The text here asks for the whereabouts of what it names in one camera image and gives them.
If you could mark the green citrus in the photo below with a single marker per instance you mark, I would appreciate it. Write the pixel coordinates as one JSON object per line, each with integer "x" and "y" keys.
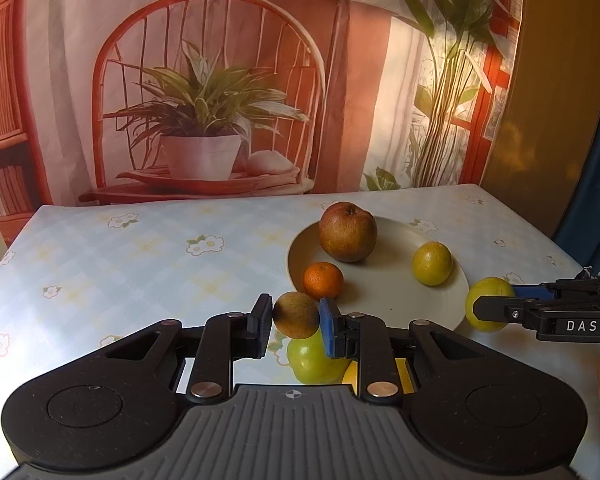
{"x": 490, "y": 287}
{"x": 310, "y": 362}

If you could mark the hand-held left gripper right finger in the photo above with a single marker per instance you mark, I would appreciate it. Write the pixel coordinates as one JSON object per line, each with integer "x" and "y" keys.
{"x": 331, "y": 332}

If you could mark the blue curtain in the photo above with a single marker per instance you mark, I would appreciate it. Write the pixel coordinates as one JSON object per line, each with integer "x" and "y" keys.
{"x": 597, "y": 200}

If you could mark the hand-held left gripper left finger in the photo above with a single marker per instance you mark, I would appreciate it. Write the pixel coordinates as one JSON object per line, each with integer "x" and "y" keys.
{"x": 260, "y": 325}

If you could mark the orange tangerine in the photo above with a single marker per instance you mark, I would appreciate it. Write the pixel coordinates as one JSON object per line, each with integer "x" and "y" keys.
{"x": 323, "y": 280}

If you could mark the large yellow lemon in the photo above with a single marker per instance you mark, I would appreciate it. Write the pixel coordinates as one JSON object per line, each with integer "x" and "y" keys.
{"x": 406, "y": 377}

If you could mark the yellow-green citrus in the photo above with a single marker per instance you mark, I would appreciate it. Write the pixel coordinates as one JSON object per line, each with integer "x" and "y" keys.
{"x": 432, "y": 264}

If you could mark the printed backdrop cloth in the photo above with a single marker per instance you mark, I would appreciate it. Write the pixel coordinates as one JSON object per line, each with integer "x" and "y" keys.
{"x": 55, "y": 85}

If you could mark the small brown kiwi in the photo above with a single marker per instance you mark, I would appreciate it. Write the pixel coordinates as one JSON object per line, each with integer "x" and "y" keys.
{"x": 295, "y": 315}

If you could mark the brown russet apple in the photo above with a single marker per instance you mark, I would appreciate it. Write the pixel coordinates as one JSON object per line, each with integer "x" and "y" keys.
{"x": 348, "y": 232}

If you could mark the cream round plate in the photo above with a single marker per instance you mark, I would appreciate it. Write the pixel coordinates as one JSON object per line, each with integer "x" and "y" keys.
{"x": 395, "y": 300}

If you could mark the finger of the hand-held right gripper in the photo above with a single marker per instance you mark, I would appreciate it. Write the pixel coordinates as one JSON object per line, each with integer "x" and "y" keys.
{"x": 527, "y": 291}
{"x": 505, "y": 309}

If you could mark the brown wooden panel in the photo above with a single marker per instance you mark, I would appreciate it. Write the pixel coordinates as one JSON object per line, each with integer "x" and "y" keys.
{"x": 545, "y": 110}

